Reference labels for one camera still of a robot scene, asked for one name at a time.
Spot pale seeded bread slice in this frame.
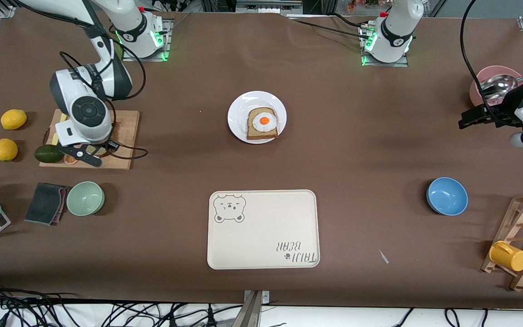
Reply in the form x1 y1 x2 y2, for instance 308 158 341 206
84 144 118 159

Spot white round plate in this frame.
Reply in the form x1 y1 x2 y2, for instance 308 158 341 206
227 91 287 144

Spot bamboo cutting board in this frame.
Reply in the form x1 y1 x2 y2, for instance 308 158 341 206
39 109 140 171

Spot metal scoop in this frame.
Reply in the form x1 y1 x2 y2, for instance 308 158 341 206
477 67 523 100

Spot green avocado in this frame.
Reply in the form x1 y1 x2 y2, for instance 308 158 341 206
34 144 64 164

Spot pink bowl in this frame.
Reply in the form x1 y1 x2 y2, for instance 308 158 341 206
469 65 523 108

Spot mint green bowl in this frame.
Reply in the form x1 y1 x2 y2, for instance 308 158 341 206
66 181 105 217

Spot yellow plastic knife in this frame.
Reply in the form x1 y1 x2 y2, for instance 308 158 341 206
52 113 69 147

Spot dark grey folded cloth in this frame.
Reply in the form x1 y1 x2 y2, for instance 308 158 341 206
24 182 64 226

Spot yellow lemon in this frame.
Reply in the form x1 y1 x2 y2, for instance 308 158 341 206
0 138 19 162
0 109 28 131

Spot blue bowl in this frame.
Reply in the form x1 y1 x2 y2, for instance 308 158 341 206
426 177 469 216

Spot wooden cup rack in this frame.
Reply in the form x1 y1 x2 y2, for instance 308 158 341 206
481 192 523 292

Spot yellow mug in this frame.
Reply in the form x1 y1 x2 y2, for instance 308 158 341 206
489 241 523 272

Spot toast with fried egg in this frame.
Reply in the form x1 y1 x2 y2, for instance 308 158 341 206
247 107 279 140

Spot fried egg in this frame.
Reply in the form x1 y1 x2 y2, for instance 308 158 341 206
252 112 277 133

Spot colourful artificial flowers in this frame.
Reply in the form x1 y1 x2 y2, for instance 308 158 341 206
345 0 380 12

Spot cream bear print tray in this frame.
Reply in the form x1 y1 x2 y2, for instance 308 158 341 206
207 189 321 270

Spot grey equipment box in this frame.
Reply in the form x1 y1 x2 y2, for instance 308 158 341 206
237 0 303 15

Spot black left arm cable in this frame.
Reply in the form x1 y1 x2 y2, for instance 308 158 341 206
459 0 522 128

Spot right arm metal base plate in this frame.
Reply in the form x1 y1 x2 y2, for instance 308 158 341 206
122 18 172 62

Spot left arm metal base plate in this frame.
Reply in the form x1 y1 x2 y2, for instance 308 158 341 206
359 23 410 68

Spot black cable tangle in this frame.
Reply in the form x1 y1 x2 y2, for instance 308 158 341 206
0 279 244 327

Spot black table cable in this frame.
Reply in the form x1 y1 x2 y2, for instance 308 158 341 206
289 16 367 39

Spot metal camera post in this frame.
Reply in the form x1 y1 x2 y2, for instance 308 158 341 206
237 290 271 327

